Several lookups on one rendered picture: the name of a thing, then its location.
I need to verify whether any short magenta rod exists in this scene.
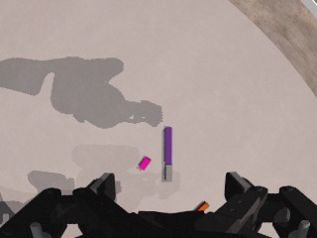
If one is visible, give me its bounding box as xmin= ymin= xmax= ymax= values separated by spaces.
xmin=139 ymin=157 xmax=151 ymax=170

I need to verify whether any purple rod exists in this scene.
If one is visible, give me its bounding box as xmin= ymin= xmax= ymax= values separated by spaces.
xmin=165 ymin=127 xmax=172 ymax=165

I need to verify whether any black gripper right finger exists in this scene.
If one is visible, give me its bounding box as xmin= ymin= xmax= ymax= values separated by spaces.
xmin=194 ymin=172 xmax=317 ymax=238

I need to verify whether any orange rod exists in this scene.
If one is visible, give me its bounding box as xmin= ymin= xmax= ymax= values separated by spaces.
xmin=195 ymin=201 xmax=209 ymax=211

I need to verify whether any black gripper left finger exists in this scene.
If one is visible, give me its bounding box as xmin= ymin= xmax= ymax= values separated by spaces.
xmin=0 ymin=173 xmax=151 ymax=238

